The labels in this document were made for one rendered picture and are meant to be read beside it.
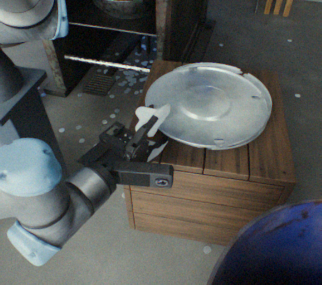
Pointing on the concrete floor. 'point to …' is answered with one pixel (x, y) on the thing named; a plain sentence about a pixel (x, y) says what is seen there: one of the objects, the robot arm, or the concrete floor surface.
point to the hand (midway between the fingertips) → (168, 124)
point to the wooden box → (215, 177)
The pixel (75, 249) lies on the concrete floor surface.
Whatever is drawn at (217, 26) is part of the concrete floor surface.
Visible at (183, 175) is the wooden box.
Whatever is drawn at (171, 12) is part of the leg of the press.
